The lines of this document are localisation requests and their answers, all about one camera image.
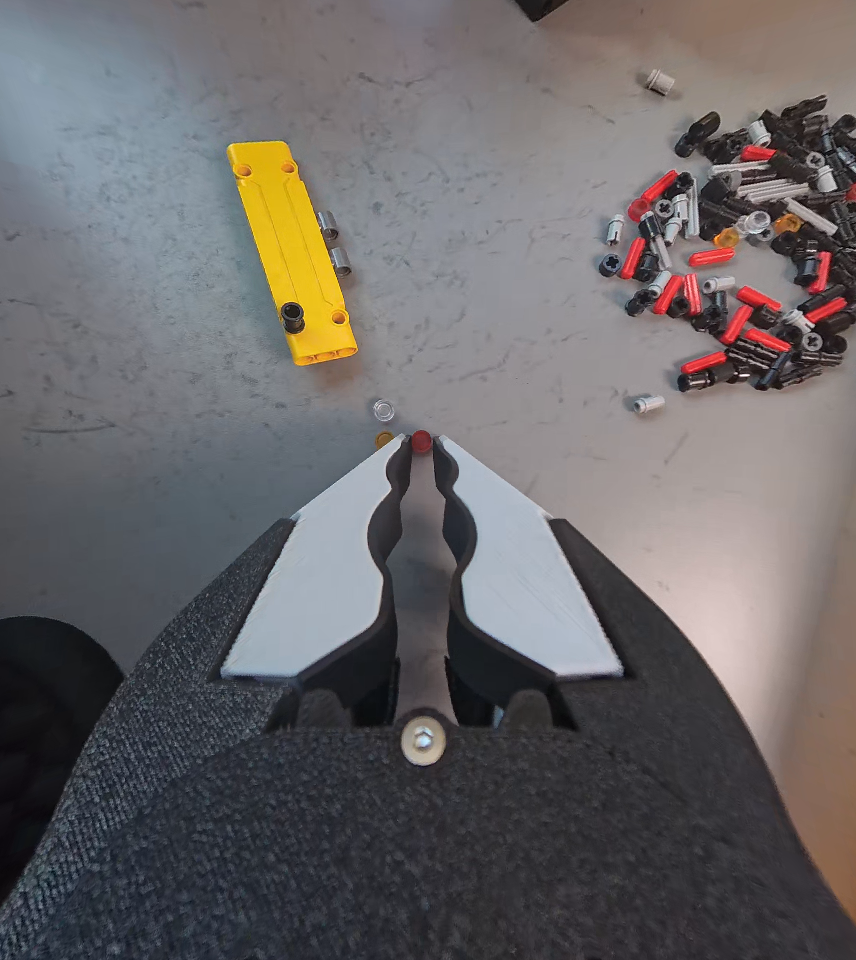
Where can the orange round lego stud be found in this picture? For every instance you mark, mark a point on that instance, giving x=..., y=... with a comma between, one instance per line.
x=383, y=439

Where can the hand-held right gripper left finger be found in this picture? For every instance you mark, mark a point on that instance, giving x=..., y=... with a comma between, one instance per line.
x=315, y=600

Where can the red round lego stud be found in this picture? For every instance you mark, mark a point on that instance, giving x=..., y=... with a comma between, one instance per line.
x=420, y=440

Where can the black mesh cushion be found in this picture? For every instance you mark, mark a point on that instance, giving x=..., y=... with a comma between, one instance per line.
x=15, y=750

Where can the yellow lego panel piece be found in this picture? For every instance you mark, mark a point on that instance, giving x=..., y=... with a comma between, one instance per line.
x=285, y=225

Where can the clear round lego stud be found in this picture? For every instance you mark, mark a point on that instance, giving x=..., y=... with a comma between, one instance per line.
x=384, y=409

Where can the black lego pin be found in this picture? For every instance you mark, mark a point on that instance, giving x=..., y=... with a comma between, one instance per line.
x=293, y=315

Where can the pile of small lego connectors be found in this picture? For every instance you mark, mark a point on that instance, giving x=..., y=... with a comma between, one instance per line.
x=709, y=257

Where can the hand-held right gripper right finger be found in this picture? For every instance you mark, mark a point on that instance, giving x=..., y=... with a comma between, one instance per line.
x=533, y=600

